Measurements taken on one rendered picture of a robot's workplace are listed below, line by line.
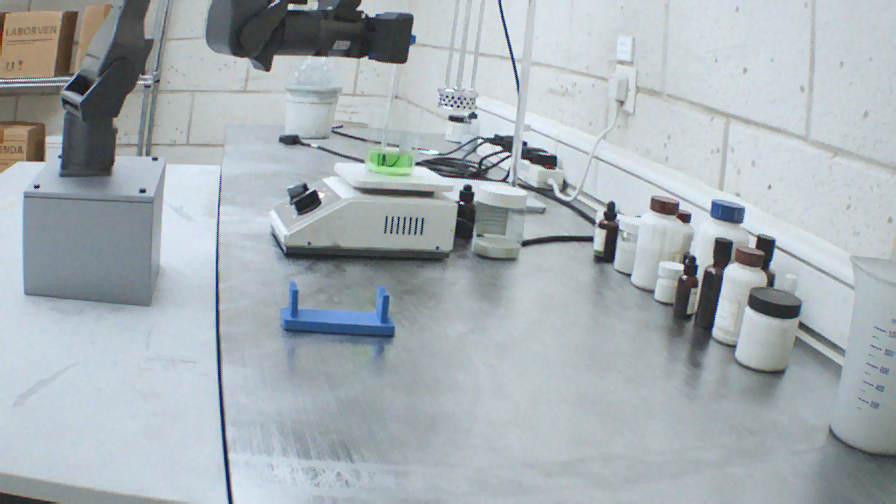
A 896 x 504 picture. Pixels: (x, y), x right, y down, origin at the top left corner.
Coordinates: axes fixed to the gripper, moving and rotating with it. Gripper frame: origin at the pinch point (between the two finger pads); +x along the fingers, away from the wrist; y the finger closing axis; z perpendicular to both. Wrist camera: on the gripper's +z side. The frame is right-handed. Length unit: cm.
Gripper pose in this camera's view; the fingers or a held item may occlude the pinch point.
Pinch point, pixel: (390, 37)
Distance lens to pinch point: 107.5
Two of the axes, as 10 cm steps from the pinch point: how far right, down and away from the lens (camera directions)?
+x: 7.5, -0.5, 6.5
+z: 1.2, -9.7, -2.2
